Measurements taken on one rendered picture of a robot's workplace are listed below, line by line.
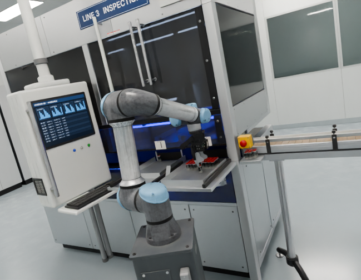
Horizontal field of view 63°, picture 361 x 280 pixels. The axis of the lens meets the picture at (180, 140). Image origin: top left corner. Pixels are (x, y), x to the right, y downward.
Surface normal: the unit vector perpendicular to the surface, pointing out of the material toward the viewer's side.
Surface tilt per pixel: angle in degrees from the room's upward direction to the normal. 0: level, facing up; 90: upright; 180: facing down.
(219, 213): 90
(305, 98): 90
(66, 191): 90
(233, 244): 90
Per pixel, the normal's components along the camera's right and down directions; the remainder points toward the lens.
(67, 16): -0.47, 0.27
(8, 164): 0.86, -0.07
